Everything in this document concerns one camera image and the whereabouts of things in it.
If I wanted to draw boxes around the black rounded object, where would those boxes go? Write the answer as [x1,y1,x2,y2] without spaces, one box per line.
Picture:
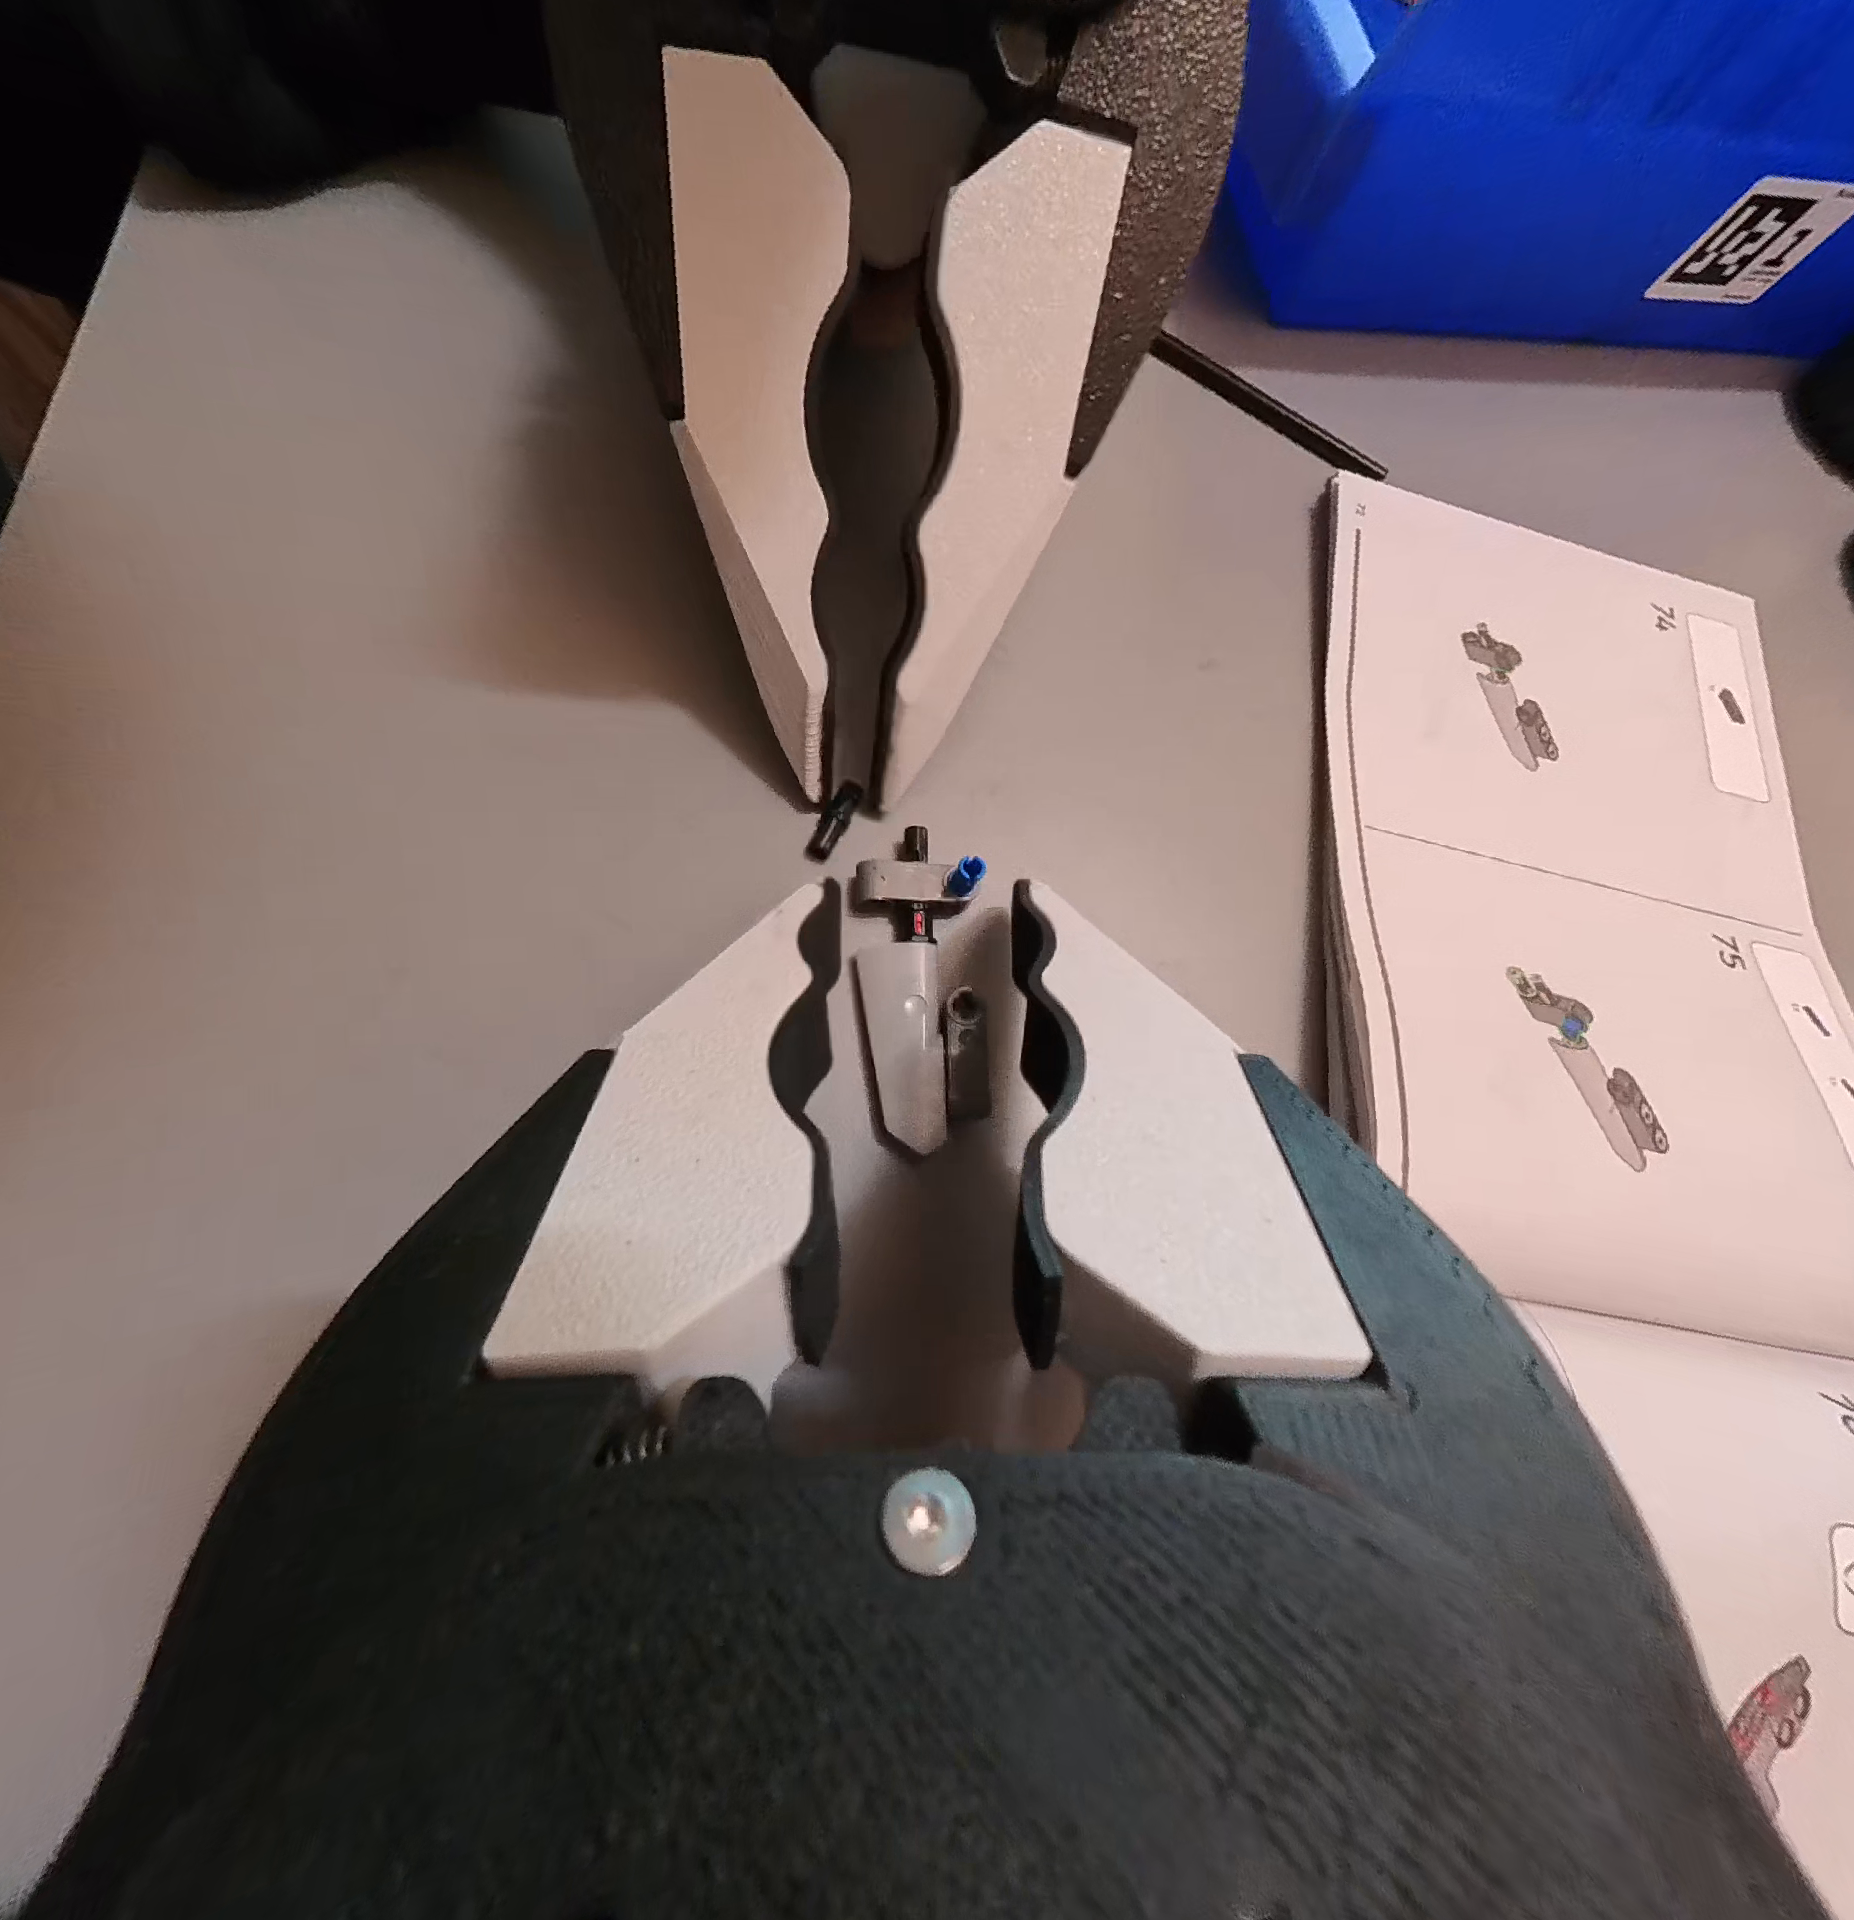
[1786,311,1854,652]

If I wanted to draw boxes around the white desk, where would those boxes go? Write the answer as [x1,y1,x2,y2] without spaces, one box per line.
[0,106,1854,1920]

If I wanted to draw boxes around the blue plastic bin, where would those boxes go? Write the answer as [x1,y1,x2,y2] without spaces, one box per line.
[1219,0,1854,362]

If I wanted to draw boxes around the open instruction booklet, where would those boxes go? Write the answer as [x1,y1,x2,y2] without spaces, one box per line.
[1324,472,1854,1920]

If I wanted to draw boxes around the thin black rod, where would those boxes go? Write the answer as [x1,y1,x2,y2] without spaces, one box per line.
[1157,331,1389,481]

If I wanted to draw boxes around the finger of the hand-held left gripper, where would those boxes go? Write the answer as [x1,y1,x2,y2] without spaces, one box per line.
[660,44,866,809]
[879,118,1139,802]

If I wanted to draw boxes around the dark cloth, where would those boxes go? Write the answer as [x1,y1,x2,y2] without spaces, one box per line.
[0,0,556,203]

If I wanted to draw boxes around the grey toy brick assembly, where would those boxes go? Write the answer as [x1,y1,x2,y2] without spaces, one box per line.
[850,821,1005,1162]

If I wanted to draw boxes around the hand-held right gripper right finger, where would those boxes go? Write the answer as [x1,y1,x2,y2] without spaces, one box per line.
[1008,876,1380,1387]

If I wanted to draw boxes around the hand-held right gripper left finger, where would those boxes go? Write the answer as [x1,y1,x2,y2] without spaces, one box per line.
[480,876,846,1383]

